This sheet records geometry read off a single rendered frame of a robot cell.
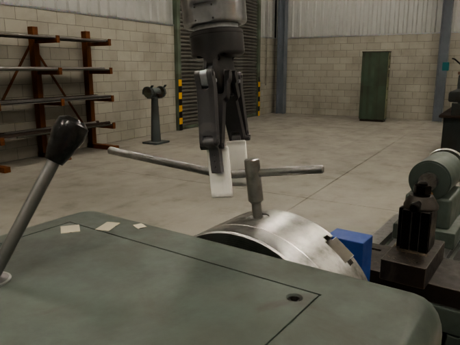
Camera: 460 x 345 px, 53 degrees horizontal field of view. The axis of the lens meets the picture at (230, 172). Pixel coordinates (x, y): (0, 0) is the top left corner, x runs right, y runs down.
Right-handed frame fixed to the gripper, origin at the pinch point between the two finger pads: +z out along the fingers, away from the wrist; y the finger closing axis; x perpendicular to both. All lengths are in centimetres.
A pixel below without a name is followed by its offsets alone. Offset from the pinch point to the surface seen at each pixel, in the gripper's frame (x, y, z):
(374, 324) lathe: 20.6, 28.6, 7.7
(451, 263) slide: 35, -59, 35
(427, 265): 29, -44, 30
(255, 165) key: 4.2, 0.9, -0.9
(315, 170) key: 12.5, 0.6, 0.1
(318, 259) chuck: 13.0, 6.1, 10.9
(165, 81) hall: -459, -918, -72
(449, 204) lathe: 39, -102, 30
